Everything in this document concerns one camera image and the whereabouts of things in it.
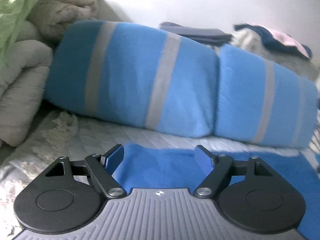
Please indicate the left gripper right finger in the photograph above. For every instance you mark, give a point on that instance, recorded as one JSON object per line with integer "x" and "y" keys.
{"x": 219, "y": 170}

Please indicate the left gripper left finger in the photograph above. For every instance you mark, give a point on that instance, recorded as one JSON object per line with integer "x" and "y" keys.
{"x": 99, "y": 168}

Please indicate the blue fleece jacket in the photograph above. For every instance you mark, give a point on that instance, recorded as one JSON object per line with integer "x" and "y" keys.
{"x": 173, "y": 168}

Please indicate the grey quilted bed cover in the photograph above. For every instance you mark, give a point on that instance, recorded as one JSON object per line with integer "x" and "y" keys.
{"x": 146, "y": 134}

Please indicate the beige fringed throw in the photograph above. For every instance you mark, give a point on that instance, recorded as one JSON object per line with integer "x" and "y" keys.
{"x": 51, "y": 138}

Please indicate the blue grey-striped pillow right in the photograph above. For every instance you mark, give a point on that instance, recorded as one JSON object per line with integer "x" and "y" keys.
{"x": 263, "y": 103}

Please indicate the blue grey-striped pillow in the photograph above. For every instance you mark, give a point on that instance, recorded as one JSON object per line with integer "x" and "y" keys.
{"x": 263, "y": 103}
{"x": 136, "y": 76}

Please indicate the blue grey-striped pillow left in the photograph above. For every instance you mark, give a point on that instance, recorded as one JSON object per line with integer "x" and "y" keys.
{"x": 136, "y": 76}

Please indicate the beige folded blanket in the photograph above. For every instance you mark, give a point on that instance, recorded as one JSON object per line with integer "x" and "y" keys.
{"x": 27, "y": 67}

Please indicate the folded grey-blue garment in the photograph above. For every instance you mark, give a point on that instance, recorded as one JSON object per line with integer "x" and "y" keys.
{"x": 211, "y": 37}

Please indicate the folded navy garment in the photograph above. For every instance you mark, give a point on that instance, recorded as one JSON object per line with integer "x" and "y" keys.
{"x": 269, "y": 42}

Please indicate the folded pink garment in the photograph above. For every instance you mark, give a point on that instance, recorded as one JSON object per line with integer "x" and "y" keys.
{"x": 288, "y": 41}

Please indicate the green blanket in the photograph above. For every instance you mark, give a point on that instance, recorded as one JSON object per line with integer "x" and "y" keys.
{"x": 22, "y": 7}

